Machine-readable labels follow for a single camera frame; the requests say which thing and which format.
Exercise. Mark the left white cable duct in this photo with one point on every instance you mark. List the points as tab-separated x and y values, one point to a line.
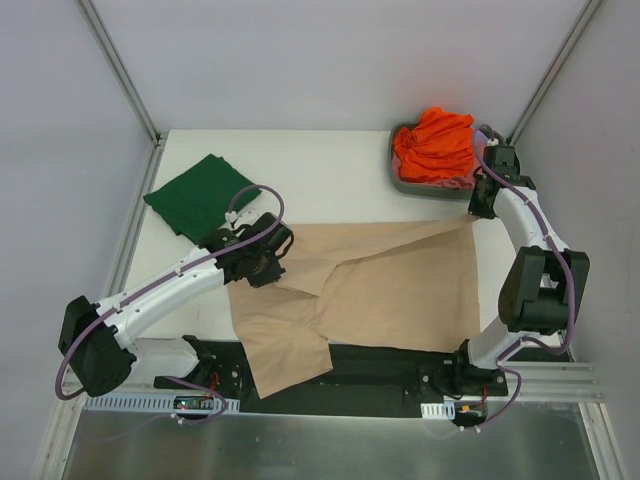
161	403

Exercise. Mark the front aluminium rail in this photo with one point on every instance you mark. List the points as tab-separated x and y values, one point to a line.
555	385

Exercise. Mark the aluminium frame post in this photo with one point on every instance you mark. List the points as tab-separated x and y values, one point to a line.
585	18
109	50

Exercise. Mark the grey laundry basket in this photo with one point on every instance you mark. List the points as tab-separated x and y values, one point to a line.
432	192

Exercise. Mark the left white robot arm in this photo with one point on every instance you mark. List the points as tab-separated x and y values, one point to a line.
102	342

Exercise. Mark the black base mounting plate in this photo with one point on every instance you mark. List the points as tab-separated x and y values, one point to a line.
227	351

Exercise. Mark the right aluminium frame post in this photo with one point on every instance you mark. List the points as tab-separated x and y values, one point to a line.
585	18

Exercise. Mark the beige t shirt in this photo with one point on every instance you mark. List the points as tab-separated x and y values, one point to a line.
408	285

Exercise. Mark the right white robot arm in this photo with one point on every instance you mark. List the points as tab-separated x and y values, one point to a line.
539	301

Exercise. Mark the right white cable duct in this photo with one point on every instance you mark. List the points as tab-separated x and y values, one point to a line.
450	410

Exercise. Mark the green t shirt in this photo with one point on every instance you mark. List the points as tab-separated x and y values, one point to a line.
194	203

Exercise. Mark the lavender t shirt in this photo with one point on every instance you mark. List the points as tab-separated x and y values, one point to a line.
482	135

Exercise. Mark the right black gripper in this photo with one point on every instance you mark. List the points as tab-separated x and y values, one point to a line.
480	201

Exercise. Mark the white cable duct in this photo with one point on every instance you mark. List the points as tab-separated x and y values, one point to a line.
161	403
450	410

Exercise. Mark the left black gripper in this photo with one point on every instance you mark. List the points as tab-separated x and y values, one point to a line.
267	270

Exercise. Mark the left aluminium frame post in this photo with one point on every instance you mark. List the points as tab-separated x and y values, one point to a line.
109	50

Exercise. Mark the pink t shirt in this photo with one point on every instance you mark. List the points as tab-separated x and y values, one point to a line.
457	183

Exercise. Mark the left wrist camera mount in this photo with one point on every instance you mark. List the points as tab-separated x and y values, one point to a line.
231	217

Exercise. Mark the orange t shirt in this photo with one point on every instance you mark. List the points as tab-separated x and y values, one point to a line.
438	147

